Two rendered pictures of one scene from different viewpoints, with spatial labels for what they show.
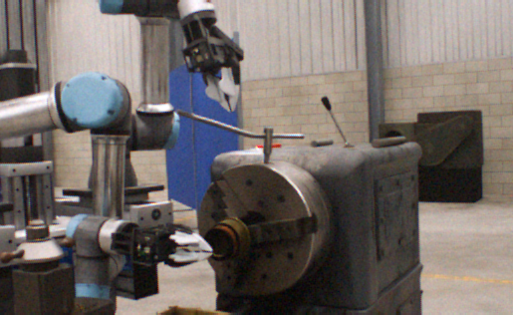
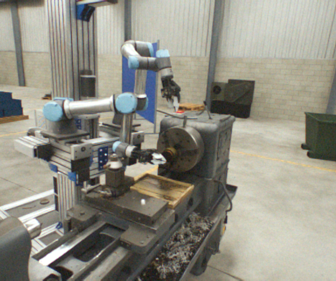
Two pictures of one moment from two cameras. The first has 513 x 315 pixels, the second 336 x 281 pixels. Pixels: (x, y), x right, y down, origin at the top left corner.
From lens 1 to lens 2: 0.38 m
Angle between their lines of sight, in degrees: 12
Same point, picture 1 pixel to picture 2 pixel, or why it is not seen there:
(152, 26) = not seen: hidden behind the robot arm
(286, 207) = (189, 144)
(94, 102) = (127, 105)
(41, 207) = (95, 130)
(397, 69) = (222, 58)
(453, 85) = (244, 68)
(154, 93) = (140, 90)
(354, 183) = (212, 136)
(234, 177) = (171, 131)
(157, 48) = (143, 73)
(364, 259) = (212, 162)
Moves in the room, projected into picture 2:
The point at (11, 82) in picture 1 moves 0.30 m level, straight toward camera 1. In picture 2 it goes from (86, 82) to (93, 85)
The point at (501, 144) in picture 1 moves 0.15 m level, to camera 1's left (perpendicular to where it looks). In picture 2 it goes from (260, 95) to (257, 95)
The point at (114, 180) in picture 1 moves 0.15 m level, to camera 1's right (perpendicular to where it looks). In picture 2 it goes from (129, 129) to (151, 130)
